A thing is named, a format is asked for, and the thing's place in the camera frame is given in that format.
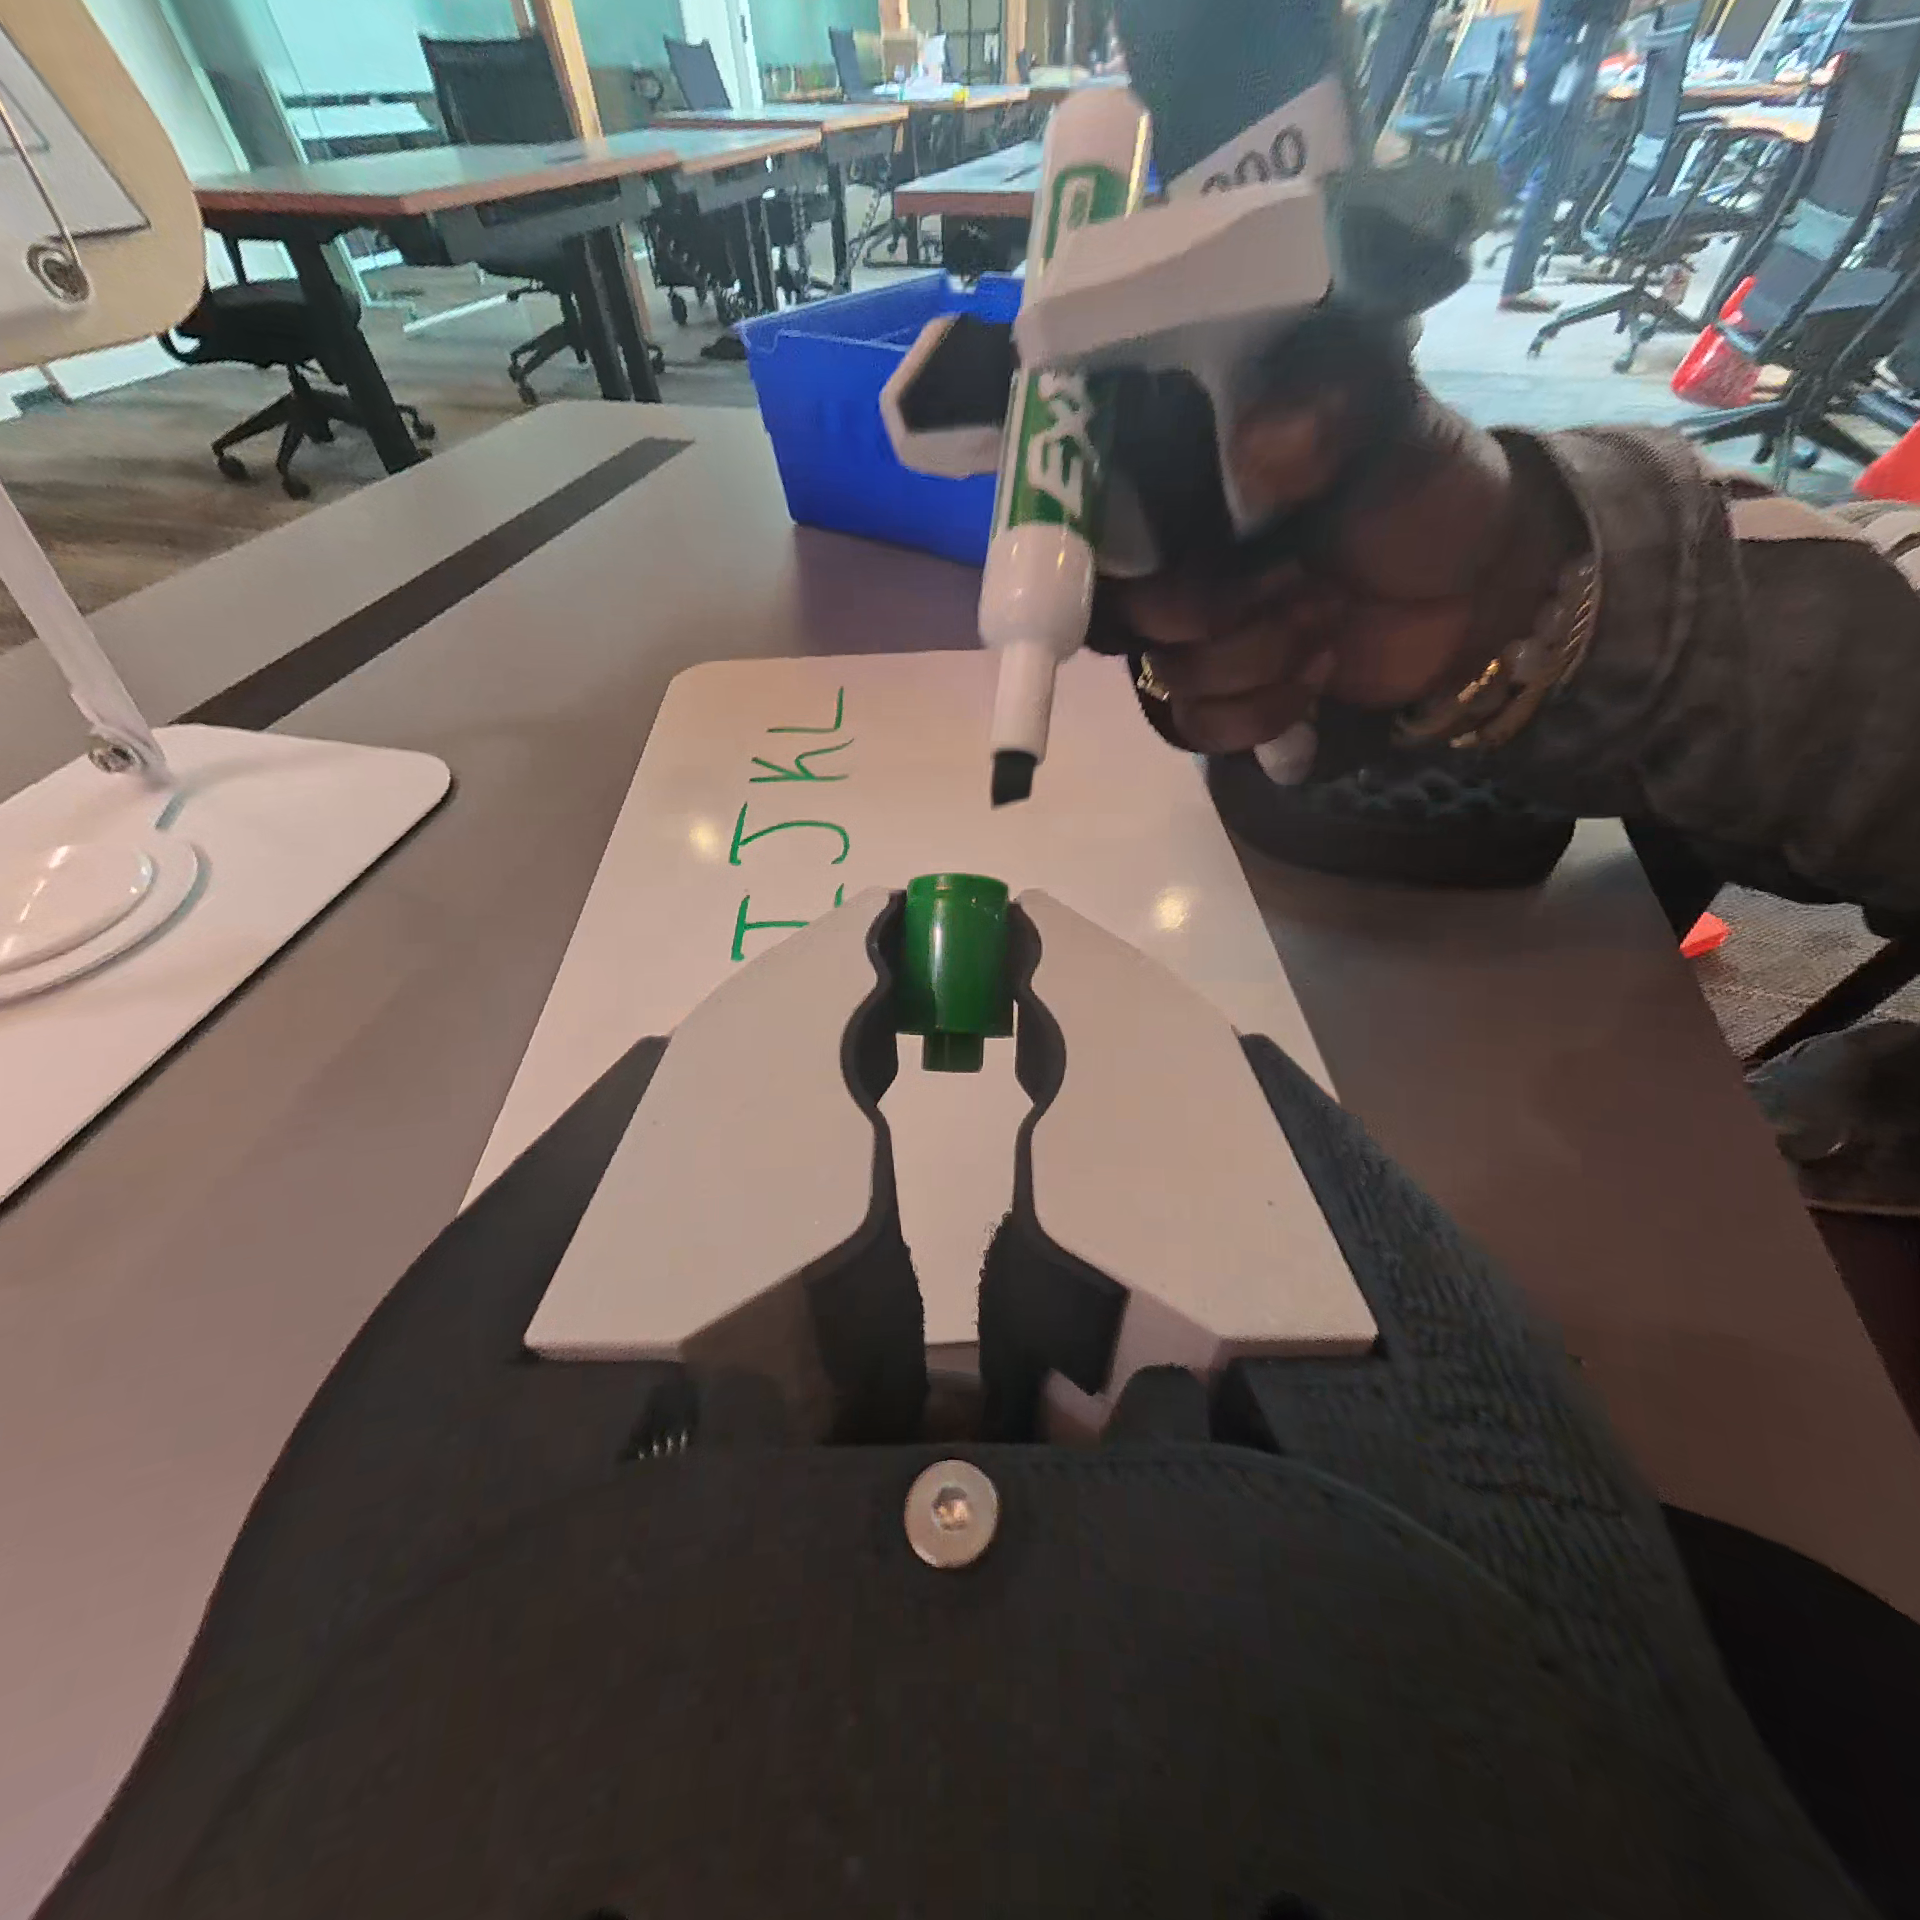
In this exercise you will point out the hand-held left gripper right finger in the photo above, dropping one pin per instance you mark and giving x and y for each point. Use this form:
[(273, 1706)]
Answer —
[(1201, 1187)]

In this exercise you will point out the person's right hand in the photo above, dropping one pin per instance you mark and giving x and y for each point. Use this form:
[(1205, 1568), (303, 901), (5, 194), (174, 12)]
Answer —
[(1352, 541)]

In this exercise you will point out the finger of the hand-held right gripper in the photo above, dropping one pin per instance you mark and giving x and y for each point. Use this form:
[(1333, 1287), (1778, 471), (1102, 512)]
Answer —
[(1233, 256), (946, 390)]

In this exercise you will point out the small orange object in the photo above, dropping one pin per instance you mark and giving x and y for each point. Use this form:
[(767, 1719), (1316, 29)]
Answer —
[(1700, 938)]

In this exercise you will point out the blue plastic bin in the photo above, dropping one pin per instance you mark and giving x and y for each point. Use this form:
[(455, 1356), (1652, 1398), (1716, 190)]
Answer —
[(856, 423)]

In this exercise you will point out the green marker cap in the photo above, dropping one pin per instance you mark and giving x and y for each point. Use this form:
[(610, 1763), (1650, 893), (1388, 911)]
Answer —
[(955, 961)]

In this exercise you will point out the black knobbly rounded object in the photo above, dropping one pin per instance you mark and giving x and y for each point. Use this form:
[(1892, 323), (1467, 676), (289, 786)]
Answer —
[(1410, 827)]

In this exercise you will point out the white table sign stand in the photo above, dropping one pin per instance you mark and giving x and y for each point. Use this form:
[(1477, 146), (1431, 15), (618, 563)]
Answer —
[(181, 872)]

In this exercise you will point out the green whiteboard marker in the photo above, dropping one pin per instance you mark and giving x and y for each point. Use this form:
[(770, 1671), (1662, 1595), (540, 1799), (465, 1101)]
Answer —
[(1051, 512)]

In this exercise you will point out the person's dark shoe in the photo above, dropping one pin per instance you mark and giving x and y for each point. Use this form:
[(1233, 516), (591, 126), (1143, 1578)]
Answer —
[(1846, 1126)]

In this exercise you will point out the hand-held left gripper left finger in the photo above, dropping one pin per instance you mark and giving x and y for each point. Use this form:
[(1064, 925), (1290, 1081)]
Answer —
[(722, 1187)]

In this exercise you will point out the black office chair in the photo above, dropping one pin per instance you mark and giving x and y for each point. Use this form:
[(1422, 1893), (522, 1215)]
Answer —
[(286, 347)]

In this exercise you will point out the white whiteboard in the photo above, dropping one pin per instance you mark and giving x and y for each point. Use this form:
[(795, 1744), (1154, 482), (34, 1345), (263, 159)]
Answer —
[(646, 992)]

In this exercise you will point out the row of office chairs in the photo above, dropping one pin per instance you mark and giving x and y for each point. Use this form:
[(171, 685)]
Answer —
[(1772, 181)]

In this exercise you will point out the wooden office desk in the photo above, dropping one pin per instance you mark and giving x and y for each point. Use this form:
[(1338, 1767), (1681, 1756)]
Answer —
[(513, 176), (968, 189)]

